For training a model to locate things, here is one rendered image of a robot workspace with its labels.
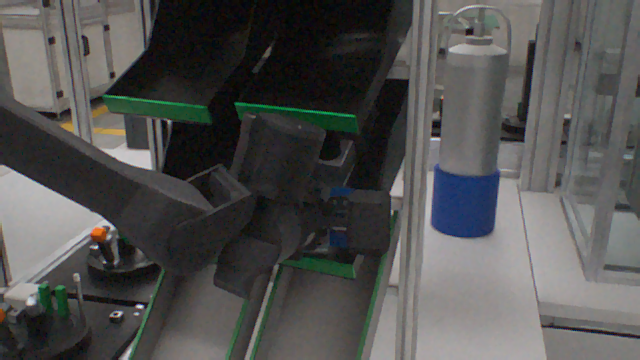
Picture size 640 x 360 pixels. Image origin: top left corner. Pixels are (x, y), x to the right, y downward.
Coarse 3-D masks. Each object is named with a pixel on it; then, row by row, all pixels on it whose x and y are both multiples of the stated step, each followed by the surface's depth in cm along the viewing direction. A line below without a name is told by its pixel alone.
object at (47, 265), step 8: (96, 224) 133; (88, 232) 130; (72, 240) 126; (80, 240) 126; (64, 248) 123; (72, 248) 124; (56, 256) 120; (64, 256) 120; (40, 264) 117; (48, 264) 117; (56, 264) 117; (32, 272) 114; (40, 272) 115; (24, 280) 112; (32, 280) 112; (8, 288) 109; (128, 352) 92
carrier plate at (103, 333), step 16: (96, 304) 102; (112, 304) 102; (96, 320) 98; (128, 320) 98; (96, 336) 94; (112, 336) 94; (128, 336) 94; (80, 352) 90; (96, 352) 91; (112, 352) 91
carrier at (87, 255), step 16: (112, 240) 118; (80, 256) 118; (96, 256) 114; (128, 256) 114; (144, 256) 114; (48, 272) 112; (64, 272) 112; (80, 272) 112; (96, 272) 110; (112, 272) 109; (128, 272) 109; (144, 272) 111; (96, 288) 107; (112, 288) 107; (128, 288) 107; (144, 288) 107; (128, 304) 104; (144, 304) 103
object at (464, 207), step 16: (448, 176) 147; (496, 176) 147; (448, 192) 148; (464, 192) 146; (480, 192) 146; (496, 192) 149; (432, 208) 155; (448, 208) 149; (464, 208) 147; (480, 208) 147; (432, 224) 155; (448, 224) 150; (464, 224) 148; (480, 224) 149
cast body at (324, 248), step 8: (328, 192) 68; (328, 232) 66; (320, 240) 67; (328, 240) 67; (320, 248) 66; (328, 248) 66; (336, 248) 69; (312, 256) 68; (320, 256) 67; (328, 256) 67
